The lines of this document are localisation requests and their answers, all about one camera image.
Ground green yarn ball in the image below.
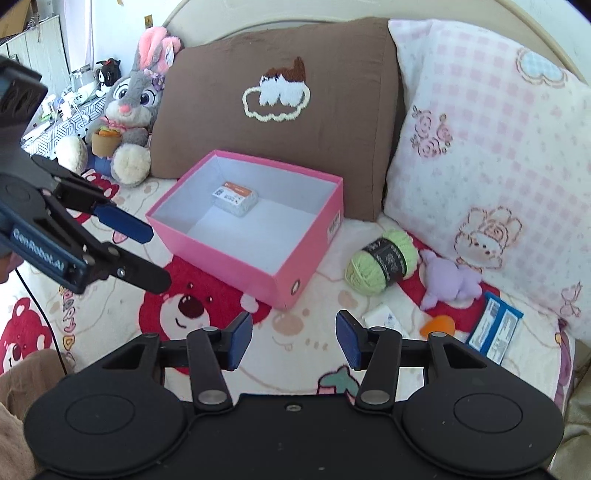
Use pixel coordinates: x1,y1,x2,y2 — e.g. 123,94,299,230
345,229,421,296

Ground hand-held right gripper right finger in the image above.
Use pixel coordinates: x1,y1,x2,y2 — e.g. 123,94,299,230
335,310,490,413

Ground orange ball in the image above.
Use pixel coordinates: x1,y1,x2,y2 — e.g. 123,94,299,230
420,315,456,335

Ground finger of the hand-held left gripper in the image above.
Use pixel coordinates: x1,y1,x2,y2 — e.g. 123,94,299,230
48,203,172,292
31,156,154,243

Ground blue snack packet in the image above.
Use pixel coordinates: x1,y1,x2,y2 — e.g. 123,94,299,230
465,292,525,356

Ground person's beige trousers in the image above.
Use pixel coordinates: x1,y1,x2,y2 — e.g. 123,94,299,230
0,348,75,480

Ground small orange-label white box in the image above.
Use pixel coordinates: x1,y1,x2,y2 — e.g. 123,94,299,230
212,182,257,217

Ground white cabinet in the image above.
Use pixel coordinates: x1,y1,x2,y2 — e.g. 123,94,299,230
0,14,70,95

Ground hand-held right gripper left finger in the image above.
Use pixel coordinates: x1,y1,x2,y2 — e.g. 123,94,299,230
99,311,254,413

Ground black and white plush toy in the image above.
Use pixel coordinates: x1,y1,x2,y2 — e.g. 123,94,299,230
93,58,122,88

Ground grey bunny plush toy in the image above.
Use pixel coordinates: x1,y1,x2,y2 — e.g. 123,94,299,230
55,25,185,188

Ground brown pillow with cloud patch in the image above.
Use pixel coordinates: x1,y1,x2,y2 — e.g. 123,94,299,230
148,17,402,222

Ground bear-printed bed sheet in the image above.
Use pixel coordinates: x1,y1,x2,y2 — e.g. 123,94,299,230
0,171,578,416

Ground small white blue-print box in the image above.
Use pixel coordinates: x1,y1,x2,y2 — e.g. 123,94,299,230
361,302,407,340

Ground purple plush toy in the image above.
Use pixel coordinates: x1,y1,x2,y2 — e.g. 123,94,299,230
419,249,483,311

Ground patterned bedside table cloth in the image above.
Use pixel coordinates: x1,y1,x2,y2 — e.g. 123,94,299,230
23,92,112,155

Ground pink cardboard box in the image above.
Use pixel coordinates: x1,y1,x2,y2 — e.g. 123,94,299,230
145,149,345,310

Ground pink checked pillow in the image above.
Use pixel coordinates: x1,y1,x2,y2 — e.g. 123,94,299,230
383,18,591,344

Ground black cable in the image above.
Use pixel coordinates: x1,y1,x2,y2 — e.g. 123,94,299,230
14,265,77,372

